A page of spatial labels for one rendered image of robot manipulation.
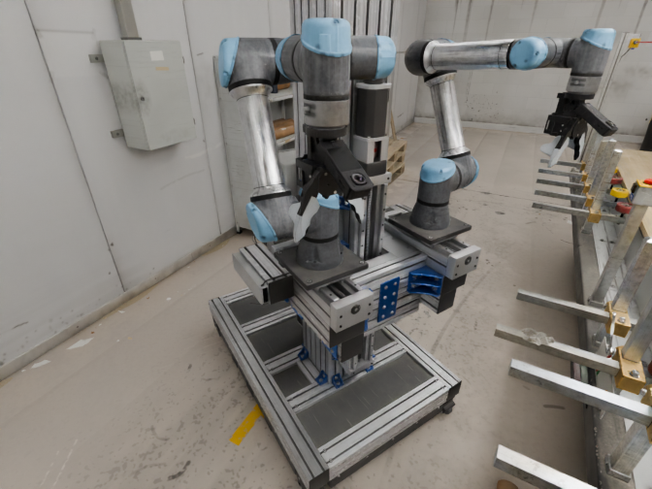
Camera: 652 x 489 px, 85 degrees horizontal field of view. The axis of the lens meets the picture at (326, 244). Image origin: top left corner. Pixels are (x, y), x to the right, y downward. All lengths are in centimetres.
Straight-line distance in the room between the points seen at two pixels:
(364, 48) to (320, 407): 146
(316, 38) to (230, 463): 173
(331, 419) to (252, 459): 41
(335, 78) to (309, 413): 145
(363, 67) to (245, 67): 38
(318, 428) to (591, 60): 157
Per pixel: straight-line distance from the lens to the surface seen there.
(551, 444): 219
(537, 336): 128
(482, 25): 881
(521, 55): 116
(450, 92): 146
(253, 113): 101
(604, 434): 135
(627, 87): 891
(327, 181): 63
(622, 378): 129
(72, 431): 231
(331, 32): 59
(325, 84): 59
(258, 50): 105
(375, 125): 117
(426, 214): 136
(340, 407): 177
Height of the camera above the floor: 164
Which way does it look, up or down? 29 degrees down
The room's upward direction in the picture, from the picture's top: straight up
